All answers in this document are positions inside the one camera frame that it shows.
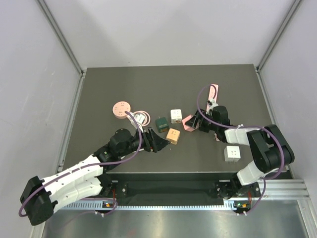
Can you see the pink power strip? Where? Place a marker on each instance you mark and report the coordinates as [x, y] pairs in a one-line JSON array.
[[213, 91]]

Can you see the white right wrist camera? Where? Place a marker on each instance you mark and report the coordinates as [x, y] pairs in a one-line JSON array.
[[211, 104]]

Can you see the pink round socket base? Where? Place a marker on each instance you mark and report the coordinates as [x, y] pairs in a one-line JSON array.
[[120, 108]]

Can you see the white tiger cube plug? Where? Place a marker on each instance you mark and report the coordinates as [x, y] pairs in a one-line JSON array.
[[176, 116]]

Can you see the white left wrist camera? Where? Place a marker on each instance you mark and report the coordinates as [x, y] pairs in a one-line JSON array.
[[141, 118]]

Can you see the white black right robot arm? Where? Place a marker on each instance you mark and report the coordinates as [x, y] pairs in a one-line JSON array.
[[268, 146]]

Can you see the pink cube adapter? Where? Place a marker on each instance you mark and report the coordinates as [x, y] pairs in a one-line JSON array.
[[188, 126]]

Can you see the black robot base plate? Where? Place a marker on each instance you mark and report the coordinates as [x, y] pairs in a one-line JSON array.
[[175, 189]]

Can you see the aluminium frame rail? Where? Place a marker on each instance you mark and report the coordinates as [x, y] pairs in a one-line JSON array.
[[272, 189]]

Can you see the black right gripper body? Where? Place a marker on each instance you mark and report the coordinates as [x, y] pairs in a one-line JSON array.
[[206, 125]]

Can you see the green wooden hexagon socket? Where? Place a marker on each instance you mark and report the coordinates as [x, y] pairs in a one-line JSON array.
[[162, 124]]

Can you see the grey cable duct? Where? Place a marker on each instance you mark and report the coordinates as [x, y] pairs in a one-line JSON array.
[[100, 205]]

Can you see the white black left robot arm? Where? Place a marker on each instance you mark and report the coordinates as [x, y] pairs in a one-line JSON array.
[[42, 197]]

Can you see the white cube adapter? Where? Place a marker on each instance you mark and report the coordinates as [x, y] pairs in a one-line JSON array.
[[232, 154]]

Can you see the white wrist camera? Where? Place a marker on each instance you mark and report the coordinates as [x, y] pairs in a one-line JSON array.
[[211, 104], [141, 118]]

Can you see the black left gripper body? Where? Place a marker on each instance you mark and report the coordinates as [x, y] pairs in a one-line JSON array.
[[134, 144]]

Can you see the orange cube adapter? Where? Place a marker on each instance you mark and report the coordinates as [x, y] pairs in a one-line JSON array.
[[173, 136]]

